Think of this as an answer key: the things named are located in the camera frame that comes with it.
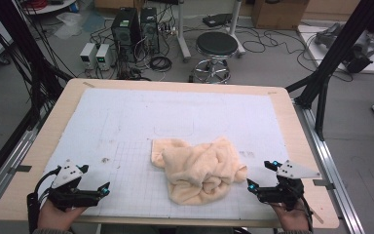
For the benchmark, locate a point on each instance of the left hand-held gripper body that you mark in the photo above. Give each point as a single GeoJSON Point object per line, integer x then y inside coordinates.
{"type": "Point", "coordinates": [65, 195]}

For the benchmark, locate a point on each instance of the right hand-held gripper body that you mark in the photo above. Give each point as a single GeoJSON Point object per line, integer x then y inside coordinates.
{"type": "Point", "coordinates": [285, 190]}

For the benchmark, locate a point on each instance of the beige towel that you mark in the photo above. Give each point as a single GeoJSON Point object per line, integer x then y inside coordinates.
{"type": "Point", "coordinates": [198, 169]}

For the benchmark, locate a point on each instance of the person's left hand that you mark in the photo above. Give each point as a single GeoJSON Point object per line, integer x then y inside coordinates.
{"type": "Point", "coordinates": [56, 218]}

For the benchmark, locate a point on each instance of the person's right hand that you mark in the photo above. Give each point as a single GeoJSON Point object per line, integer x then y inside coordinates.
{"type": "Point", "coordinates": [292, 217]}

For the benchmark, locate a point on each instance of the thin wooden stick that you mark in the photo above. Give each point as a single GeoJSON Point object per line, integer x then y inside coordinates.
{"type": "Point", "coordinates": [318, 217]}

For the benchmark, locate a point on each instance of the white grid mat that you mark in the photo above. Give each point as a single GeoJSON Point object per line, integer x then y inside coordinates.
{"type": "Point", "coordinates": [142, 110]}

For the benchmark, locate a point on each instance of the white power supply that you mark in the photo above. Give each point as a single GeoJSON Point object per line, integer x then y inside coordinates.
{"type": "Point", "coordinates": [103, 58]}
{"type": "Point", "coordinates": [87, 56]}

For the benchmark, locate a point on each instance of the white floor board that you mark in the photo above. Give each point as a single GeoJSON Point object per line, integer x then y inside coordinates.
{"type": "Point", "coordinates": [315, 53]}

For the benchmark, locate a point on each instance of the black round stool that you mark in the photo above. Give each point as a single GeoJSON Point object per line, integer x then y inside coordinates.
{"type": "Point", "coordinates": [216, 43]}

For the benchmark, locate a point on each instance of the black computer tower green label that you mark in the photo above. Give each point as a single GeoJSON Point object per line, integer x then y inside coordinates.
{"type": "Point", "coordinates": [125, 32]}

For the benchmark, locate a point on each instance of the grey machine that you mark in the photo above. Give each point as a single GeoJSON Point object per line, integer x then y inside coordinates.
{"type": "Point", "coordinates": [360, 48]}

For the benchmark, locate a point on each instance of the white stand leg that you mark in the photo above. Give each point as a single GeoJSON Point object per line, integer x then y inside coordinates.
{"type": "Point", "coordinates": [182, 35]}
{"type": "Point", "coordinates": [234, 22]}

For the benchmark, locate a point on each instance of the cardboard box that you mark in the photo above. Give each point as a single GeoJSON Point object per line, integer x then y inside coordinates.
{"type": "Point", "coordinates": [279, 13]}

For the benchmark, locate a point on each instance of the black flat device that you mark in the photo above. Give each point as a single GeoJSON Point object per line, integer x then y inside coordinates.
{"type": "Point", "coordinates": [217, 20]}

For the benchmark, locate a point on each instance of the white round table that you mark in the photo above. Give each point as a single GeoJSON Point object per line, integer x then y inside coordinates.
{"type": "Point", "coordinates": [53, 8]}

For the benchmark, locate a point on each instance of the aluminium rail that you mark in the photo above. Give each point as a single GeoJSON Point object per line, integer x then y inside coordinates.
{"type": "Point", "coordinates": [13, 156]}
{"type": "Point", "coordinates": [326, 159]}

